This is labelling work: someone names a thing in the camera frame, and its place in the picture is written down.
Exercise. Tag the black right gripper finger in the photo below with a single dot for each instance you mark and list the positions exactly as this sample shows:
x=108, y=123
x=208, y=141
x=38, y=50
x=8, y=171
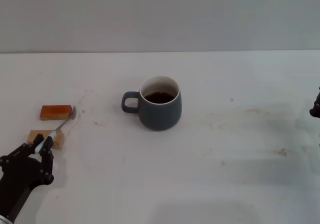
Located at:
x=316, y=112

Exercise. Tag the dark grey ceramic cup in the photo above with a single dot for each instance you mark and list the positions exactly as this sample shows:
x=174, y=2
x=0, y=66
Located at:
x=160, y=116

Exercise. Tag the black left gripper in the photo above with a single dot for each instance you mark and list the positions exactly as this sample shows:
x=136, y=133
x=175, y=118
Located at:
x=17, y=179

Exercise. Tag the light tan wooden block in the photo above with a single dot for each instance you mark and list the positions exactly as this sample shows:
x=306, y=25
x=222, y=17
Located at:
x=60, y=140

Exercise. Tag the reddish brown wooden block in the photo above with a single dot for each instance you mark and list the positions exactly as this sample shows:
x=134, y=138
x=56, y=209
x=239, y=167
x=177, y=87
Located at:
x=55, y=112

